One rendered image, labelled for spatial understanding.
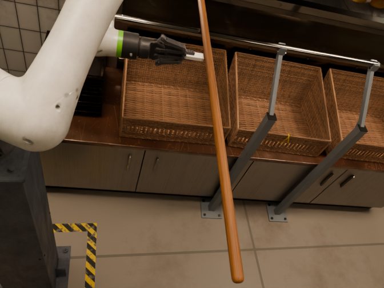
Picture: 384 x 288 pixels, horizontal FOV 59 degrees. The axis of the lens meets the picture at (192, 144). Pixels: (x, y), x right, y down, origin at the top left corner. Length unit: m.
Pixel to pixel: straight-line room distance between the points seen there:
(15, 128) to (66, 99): 0.11
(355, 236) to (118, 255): 1.65
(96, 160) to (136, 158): 0.21
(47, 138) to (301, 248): 2.02
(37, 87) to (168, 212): 1.63
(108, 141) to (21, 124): 1.05
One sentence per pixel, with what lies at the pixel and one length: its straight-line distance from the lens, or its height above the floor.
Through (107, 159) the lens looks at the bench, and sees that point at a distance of 1.85.
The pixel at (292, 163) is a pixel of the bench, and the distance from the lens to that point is 2.00.
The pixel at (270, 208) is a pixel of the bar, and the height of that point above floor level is 0.01.
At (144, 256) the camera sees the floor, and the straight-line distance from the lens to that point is 2.09.
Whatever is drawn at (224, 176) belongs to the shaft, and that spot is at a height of 1.20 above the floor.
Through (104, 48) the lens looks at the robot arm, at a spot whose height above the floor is 1.20.
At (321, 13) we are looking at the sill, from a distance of 2.02.
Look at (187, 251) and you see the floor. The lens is 2.15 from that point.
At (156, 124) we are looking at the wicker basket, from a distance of 1.67.
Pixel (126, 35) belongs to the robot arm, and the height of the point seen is 1.24.
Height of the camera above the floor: 1.97
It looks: 51 degrees down
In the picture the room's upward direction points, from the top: 23 degrees clockwise
